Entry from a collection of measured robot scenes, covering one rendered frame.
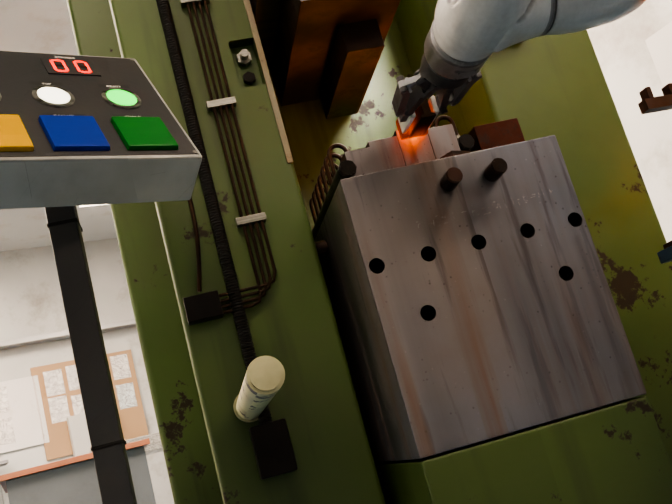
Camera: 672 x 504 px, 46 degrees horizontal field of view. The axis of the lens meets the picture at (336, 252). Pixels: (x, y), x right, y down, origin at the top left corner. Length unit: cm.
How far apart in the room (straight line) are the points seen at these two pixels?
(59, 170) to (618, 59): 399
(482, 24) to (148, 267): 110
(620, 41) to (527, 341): 362
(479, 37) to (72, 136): 54
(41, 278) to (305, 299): 912
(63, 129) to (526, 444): 80
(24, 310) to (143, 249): 846
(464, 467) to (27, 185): 72
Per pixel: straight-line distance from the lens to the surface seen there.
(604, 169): 166
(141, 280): 187
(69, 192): 113
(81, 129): 114
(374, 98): 195
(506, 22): 103
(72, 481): 463
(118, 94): 126
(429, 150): 139
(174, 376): 183
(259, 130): 151
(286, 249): 143
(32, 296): 1038
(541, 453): 127
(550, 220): 135
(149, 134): 117
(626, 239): 163
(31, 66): 129
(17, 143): 109
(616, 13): 114
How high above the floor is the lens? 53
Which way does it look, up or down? 13 degrees up
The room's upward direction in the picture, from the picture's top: 16 degrees counter-clockwise
